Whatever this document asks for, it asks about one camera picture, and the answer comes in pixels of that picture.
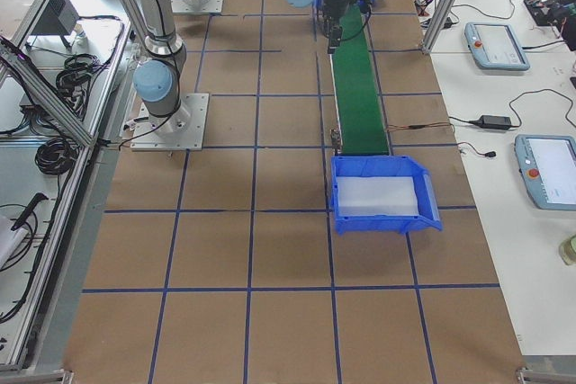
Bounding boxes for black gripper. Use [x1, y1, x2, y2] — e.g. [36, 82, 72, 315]
[320, 0, 357, 54]

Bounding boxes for white foam pad destination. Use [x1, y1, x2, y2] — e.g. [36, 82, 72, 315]
[336, 176, 419, 216]

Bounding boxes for blue destination bin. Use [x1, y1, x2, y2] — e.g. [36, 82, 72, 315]
[331, 156, 443, 235]

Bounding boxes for red conveyor wire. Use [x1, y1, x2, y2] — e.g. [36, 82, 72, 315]
[386, 121, 454, 133]

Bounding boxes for far teach pendant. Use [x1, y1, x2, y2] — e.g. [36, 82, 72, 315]
[464, 22, 530, 71]

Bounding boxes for green conveyor belt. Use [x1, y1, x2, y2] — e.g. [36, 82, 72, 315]
[331, 5, 389, 156]

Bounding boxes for aluminium frame post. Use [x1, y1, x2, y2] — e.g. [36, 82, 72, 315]
[421, 0, 479, 56]

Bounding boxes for teach pendant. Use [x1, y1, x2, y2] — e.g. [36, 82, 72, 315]
[514, 134, 575, 211]
[464, 22, 530, 71]

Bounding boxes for black power adapter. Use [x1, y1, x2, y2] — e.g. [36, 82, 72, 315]
[479, 115, 513, 130]

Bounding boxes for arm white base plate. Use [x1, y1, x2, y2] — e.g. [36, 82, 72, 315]
[129, 94, 210, 151]
[171, 0, 224, 15]

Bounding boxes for near teach pendant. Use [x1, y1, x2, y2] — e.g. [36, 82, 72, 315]
[514, 134, 575, 211]

